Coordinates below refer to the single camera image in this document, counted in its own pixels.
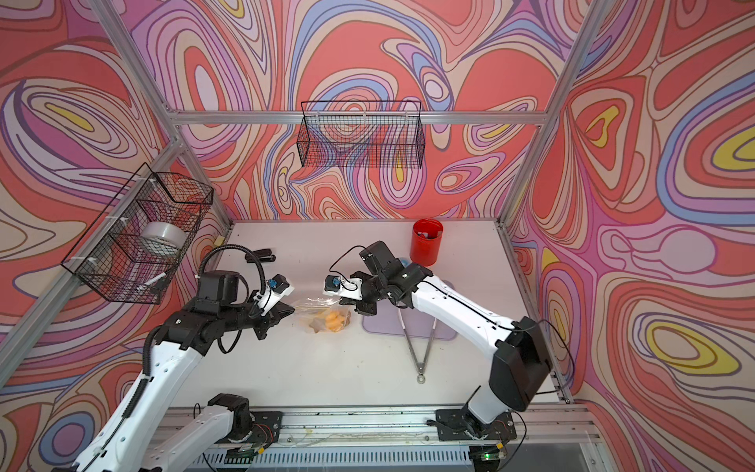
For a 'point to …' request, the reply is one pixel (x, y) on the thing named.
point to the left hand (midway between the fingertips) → (291, 308)
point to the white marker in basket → (156, 278)
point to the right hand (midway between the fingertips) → (347, 304)
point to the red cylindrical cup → (426, 244)
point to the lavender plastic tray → (387, 320)
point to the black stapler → (262, 256)
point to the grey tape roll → (166, 233)
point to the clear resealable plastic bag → (322, 314)
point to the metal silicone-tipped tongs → (420, 375)
